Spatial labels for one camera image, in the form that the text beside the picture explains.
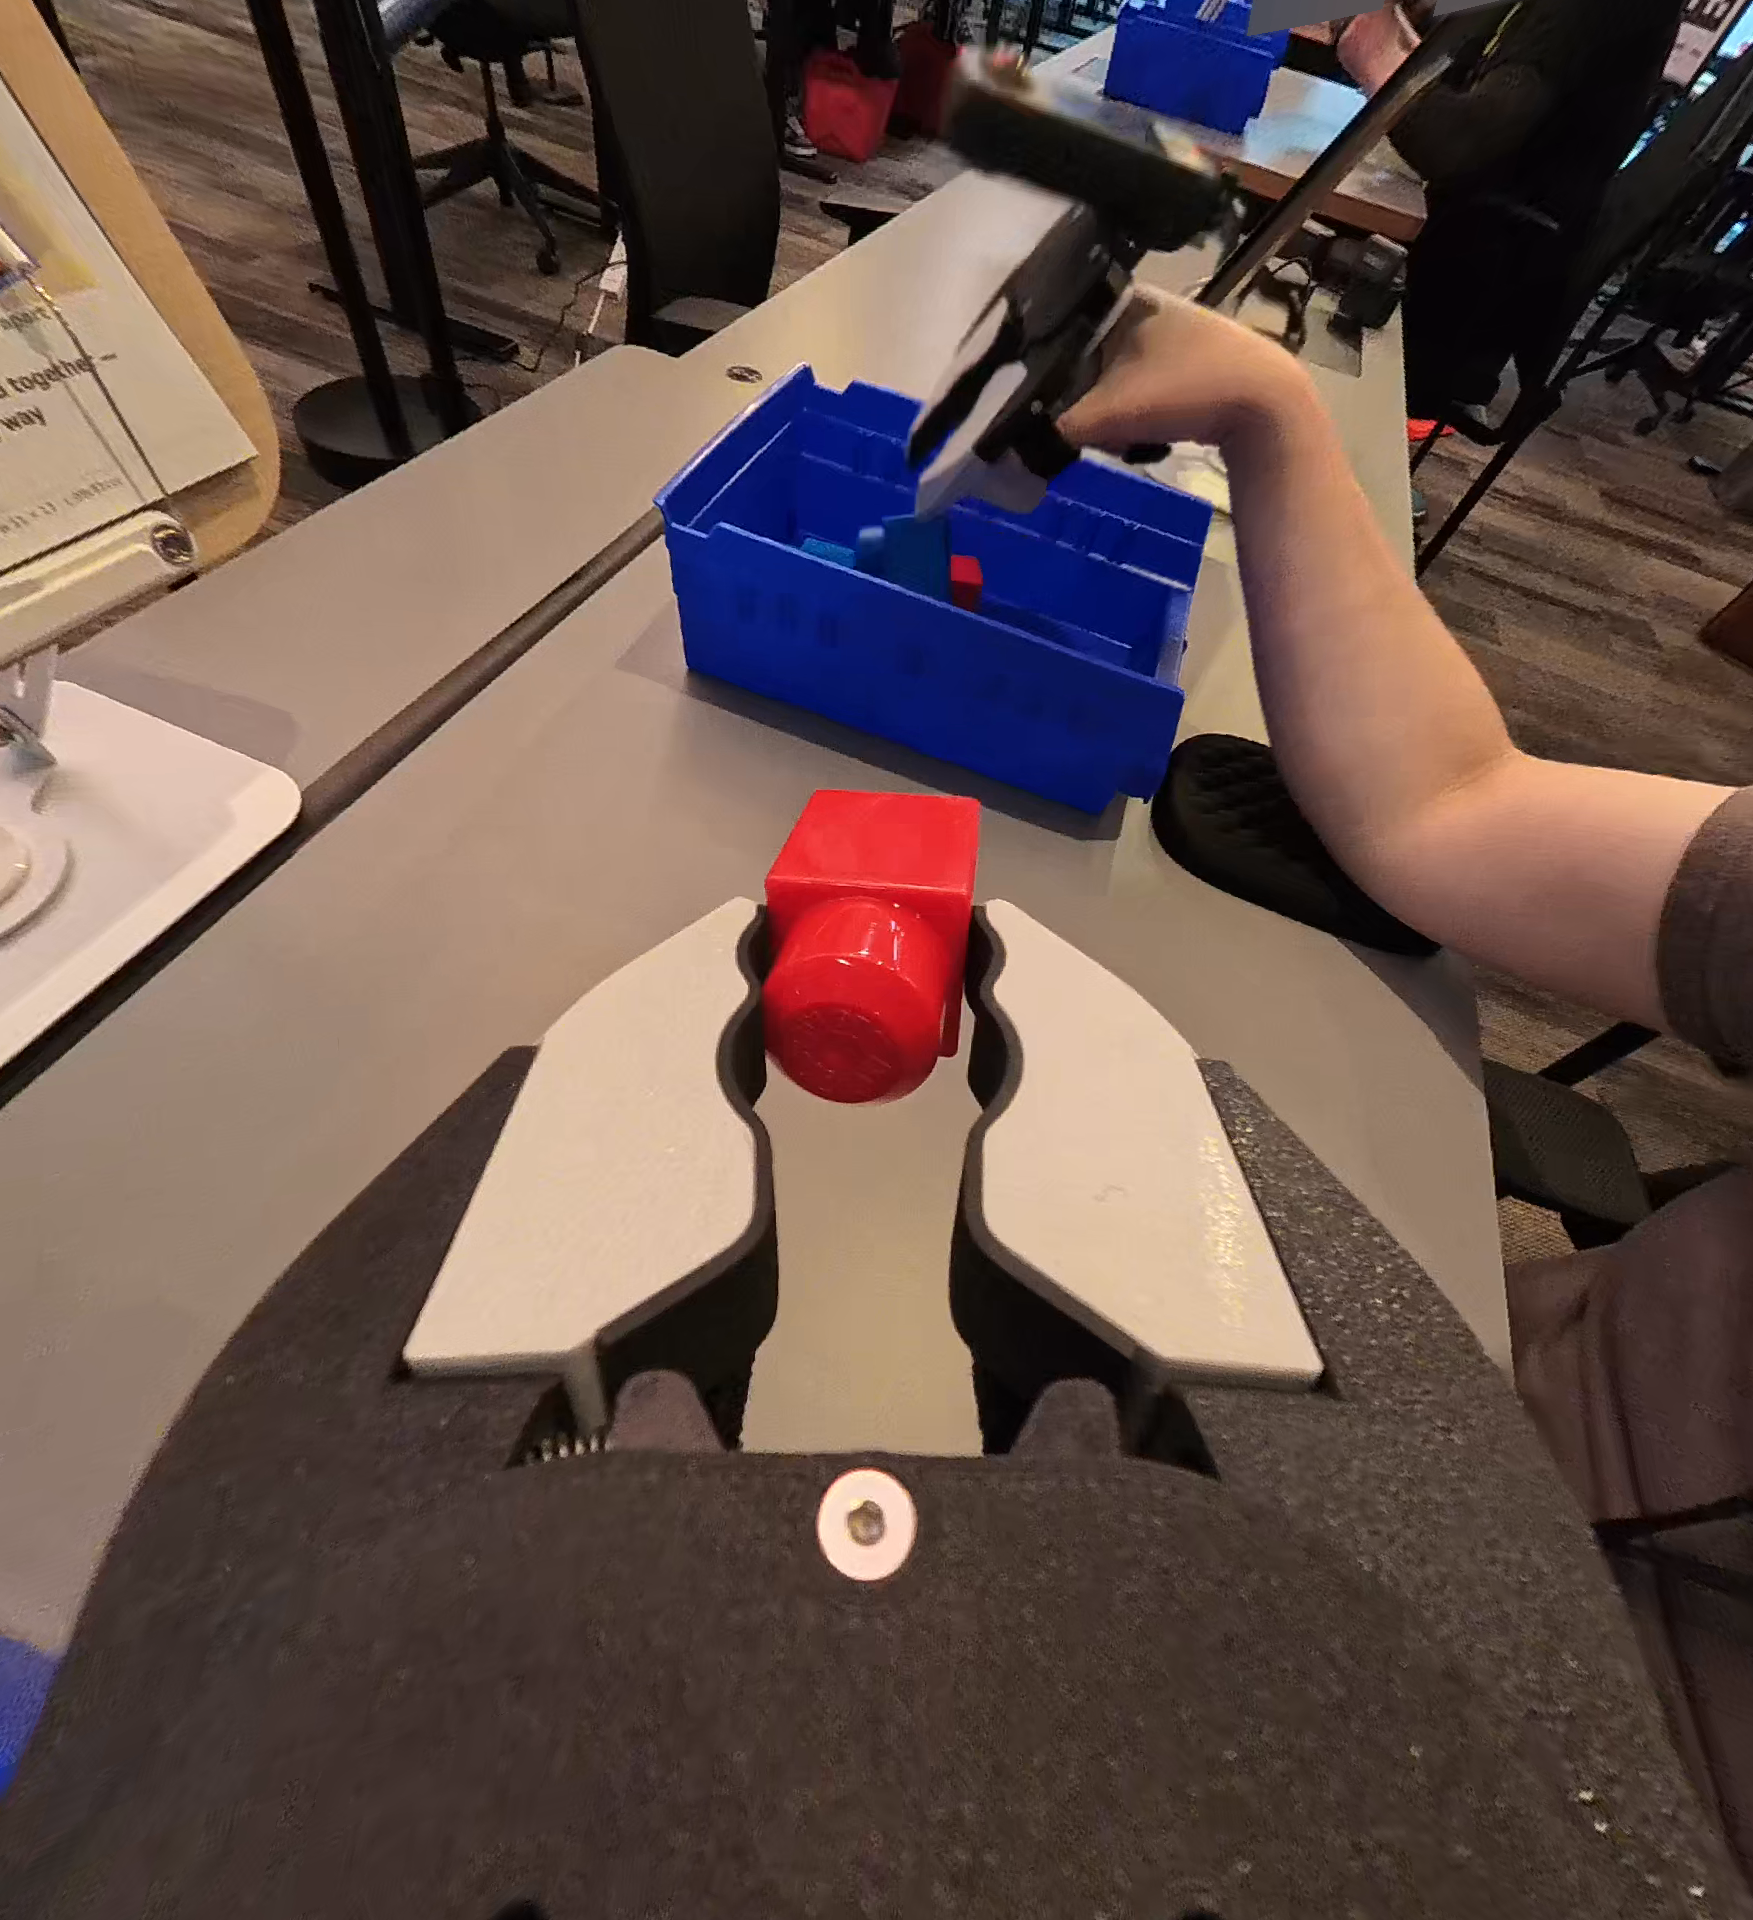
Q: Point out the black desk device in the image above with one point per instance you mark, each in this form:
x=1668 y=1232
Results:
x=1367 y=286

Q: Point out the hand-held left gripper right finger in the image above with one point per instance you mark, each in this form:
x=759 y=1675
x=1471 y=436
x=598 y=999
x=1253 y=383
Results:
x=1116 y=1200

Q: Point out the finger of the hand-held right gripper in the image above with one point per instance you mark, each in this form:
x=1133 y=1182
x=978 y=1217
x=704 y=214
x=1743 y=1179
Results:
x=1025 y=482
x=988 y=329

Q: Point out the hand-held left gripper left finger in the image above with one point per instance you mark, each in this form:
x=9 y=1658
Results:
x=605 y=1200

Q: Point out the person's right hand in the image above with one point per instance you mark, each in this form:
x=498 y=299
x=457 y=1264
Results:
x=1191 y=376

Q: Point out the black office chair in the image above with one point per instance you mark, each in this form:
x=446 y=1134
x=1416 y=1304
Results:
x=501 y=137
x=1566 y=1156
x=680 y=166

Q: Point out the red mega block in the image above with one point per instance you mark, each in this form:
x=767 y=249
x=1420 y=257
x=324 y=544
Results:
x=875 y=886
x=967 y=582

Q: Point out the person's right forearm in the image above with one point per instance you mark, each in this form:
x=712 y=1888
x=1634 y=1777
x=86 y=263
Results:
x=1416 y=752

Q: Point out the background desk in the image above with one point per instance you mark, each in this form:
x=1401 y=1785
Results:
x=1312 y=151

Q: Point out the wooden instruction board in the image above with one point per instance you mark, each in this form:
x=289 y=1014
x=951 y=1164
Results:
x=67 y=302

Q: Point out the white stand base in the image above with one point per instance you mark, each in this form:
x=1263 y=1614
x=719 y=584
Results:
x=142 y=840

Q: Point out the black wrist rest pad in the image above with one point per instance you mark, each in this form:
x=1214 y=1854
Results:
x=1265 y=840

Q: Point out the red bag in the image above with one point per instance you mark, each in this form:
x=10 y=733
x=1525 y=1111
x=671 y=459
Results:
x=932 y=75
x=849 y=105

